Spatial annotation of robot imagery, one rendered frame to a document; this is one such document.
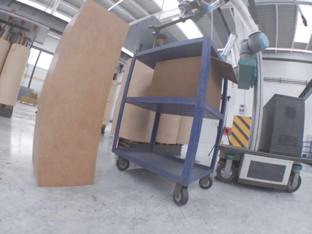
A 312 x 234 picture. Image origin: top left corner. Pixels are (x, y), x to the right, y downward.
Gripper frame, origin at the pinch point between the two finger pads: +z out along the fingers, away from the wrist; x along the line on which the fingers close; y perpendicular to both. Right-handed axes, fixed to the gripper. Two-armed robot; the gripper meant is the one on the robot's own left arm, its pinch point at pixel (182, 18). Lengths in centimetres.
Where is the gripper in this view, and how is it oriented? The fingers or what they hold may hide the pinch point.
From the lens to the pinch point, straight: 100.8
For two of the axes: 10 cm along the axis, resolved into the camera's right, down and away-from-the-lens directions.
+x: -6.1, -3.7, -7.0
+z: -3.2, 9.2, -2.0
